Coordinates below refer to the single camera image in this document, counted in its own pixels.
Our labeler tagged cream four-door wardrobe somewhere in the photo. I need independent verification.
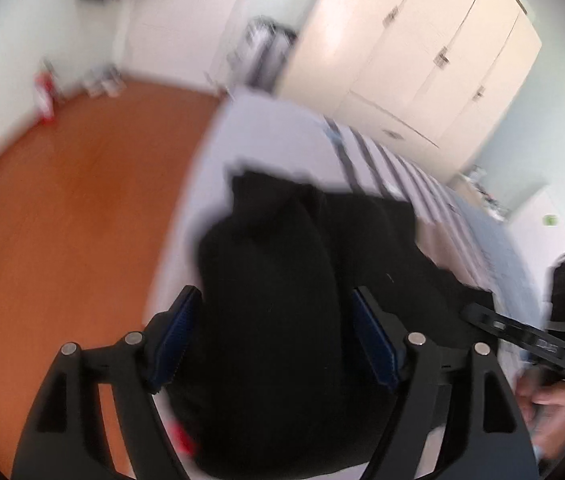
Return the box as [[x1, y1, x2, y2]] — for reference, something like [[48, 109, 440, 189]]
[[277, 0, 544, 187]]

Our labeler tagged folded red garment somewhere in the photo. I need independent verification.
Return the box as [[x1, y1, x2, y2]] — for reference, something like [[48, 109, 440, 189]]
[[170, 422, 199, 457]]

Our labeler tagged red fire extinguisher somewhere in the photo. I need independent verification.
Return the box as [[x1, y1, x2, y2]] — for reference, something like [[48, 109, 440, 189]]
[[32, 59, 61, 124]]

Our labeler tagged black long-sleeve garment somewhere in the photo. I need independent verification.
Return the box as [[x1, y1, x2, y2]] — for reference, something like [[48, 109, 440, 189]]
[[165, 170, 496, 477]]

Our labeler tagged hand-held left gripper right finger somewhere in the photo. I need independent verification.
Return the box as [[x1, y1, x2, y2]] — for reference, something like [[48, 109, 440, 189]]
[[351, 286, 538, 480]]

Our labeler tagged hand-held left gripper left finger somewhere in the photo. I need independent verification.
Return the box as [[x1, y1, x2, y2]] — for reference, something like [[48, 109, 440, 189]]
[[11, 285, 202, 480]]

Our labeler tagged white nightstand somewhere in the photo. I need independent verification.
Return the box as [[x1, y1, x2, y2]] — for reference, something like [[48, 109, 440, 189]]
[[457, 164, 514, 222]]

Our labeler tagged silver ribbed upright suitcase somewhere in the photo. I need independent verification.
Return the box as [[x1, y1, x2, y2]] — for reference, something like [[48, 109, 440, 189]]
[[241, 17, 297, 97]]

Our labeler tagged white headboard with apple stickers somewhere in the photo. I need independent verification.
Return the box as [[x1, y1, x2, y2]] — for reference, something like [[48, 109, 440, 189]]
[[510, 180, 565, 311]]

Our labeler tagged bed with striped star sheet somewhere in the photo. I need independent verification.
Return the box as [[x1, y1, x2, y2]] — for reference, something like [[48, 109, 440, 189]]
[[145, 87, 563, 480]]

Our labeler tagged white room door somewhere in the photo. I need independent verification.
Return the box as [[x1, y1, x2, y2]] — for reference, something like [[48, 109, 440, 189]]
[[127, 0, 264, 92]]

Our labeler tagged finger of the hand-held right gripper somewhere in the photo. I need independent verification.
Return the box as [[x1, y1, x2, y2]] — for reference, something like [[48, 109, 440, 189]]
[[459, 302, 527, 349]]

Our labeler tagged person's right hand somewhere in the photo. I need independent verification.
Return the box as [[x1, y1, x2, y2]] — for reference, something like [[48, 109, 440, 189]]
[[515, 375, 565, 466]]

